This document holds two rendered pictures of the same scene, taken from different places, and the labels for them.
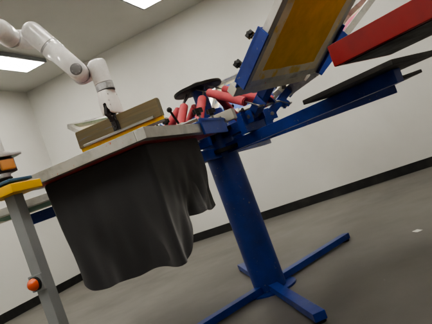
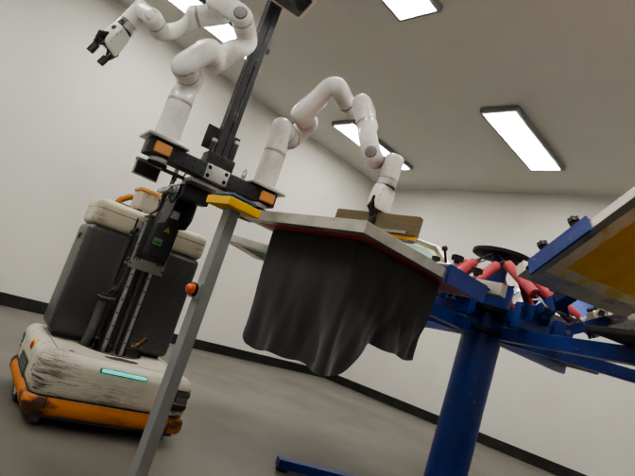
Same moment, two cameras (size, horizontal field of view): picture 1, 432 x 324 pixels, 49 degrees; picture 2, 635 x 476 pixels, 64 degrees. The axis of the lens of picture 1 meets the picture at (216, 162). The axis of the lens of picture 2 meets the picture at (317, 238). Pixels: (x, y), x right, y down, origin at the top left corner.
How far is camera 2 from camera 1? 39 cm
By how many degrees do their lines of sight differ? 27
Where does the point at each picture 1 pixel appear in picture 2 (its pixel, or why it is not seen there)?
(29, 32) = (358, 102)
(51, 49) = (365, 125)
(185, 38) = (558, 223)
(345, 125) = not seen: outside the picture
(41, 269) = (206, 281)
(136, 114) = (394, 222)
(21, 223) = (219, 235)
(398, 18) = not seen: outside the picture
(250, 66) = (551, 253)
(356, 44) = not seen: outside the picture
